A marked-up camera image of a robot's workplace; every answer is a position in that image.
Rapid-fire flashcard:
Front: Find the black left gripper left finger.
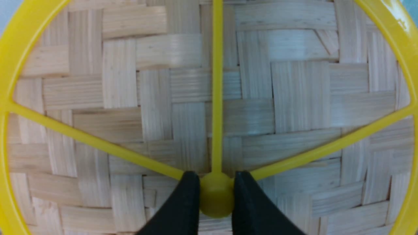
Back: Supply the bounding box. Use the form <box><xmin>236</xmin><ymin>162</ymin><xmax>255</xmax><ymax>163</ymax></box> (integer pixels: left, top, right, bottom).
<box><xmin>136</xmin><ymin>171</ymin><xmax>200</xmax><ymax>235</ymax></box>

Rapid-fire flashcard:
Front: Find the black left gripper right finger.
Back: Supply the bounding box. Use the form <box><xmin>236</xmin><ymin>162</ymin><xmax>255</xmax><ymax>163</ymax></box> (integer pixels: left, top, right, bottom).
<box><xmin>232</xmin><ymin>171</ymin><xmax>304</xmax><ymax>235</ymax></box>

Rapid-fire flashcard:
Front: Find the bamboo steamer lid yellow rim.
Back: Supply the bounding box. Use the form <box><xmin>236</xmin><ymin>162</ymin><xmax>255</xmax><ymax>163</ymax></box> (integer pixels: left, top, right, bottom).
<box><xmin>1</xmin><ymin>0</ymin><xmax>417</xmax><ymax>235</ymax></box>

